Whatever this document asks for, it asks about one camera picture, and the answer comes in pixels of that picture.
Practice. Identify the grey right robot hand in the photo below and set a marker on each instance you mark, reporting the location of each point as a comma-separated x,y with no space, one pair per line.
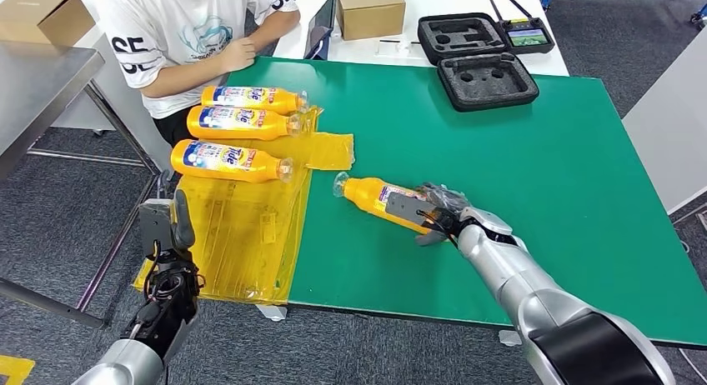
450,203

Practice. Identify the person's right hand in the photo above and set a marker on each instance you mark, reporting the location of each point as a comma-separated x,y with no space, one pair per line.
238,54

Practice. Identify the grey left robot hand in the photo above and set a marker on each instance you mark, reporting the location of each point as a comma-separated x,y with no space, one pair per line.
184,222

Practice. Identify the orange detergent bottle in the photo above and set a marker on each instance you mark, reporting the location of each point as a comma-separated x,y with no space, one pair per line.
276,100
364,197
270,126
259,167

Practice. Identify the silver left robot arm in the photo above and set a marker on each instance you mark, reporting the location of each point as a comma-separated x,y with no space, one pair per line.
149,327

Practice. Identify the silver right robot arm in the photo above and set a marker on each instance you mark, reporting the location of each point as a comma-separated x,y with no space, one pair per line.
541,300

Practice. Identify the yellow plastic sheet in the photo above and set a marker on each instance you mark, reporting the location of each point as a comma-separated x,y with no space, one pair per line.
248,233

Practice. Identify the person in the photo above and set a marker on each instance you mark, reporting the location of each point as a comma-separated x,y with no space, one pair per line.
177,23

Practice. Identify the dark tablet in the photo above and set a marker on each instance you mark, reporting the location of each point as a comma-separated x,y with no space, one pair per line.
319,32

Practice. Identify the black foam-lined case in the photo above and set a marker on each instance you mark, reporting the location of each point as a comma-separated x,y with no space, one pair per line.
488,91

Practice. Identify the cardboard box with yellow label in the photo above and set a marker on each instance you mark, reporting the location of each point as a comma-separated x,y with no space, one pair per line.
369,10

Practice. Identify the clear plastic stand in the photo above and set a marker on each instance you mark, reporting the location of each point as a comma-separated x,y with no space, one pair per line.
399,50

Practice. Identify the black pen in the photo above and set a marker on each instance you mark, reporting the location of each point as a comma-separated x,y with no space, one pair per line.
399,41

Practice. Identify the black remote controller with screen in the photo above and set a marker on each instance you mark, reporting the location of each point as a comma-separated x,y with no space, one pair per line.
526,38

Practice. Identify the steel table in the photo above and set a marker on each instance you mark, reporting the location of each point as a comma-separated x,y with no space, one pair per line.
38,90

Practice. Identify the plain cardboard box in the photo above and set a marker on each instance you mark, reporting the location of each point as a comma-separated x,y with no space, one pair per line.
44,15

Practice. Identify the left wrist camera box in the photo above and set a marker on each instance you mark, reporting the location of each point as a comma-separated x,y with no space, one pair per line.
154,225

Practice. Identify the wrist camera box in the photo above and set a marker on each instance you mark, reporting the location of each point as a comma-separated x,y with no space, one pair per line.
154,225
409,208

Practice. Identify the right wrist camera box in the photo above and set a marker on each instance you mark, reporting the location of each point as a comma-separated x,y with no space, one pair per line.
409,208

